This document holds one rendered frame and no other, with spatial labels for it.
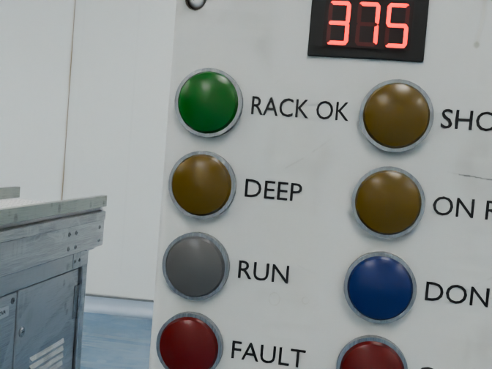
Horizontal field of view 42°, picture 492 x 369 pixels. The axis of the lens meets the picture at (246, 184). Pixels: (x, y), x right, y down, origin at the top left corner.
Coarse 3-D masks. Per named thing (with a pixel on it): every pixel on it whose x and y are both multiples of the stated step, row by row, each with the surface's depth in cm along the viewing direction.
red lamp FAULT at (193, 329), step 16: (176, 320) 28; (192, 320) 28; (176, 336) 28; (192, 336) 28; (208, 336) 28; (160, 352) 29; (176, 352) 28; (192, 352) 28; (208, 352) 28; (176, 368) 28; (192, 368) 28; (208, 368) 28
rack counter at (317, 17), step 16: (320, 0) 27; (400, 0) 27; (416, 0) 26; (320, 16) 27; (416, 16) 26; (320, 32) 27; (416, 32) 26; (320, 48) 27; (336, 48) 27; (352, 48) 27; (368, 48) 27; (416, 48) 26
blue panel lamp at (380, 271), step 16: (384, 256) 27; (352, 272) 27; (368, 272) 27; (384, 272) 26; (400, 272) 26; (352, 288) 27; (368, 288) 27; (384, 288) 26; (400, 288) 26; (352, 304) 27; (368, 304) 27; (384, 304) 26; (400, 304) 26
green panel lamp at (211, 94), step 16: (192, 80) 28; (208, 80) 28; (224, 80) 28; (192, 96) 28; (208, 96) 28; (224, 96) 27; (192, 112) 28; (208, 112) 28; (224, 112) 27; (192, 128) 28; (208, 128) 28
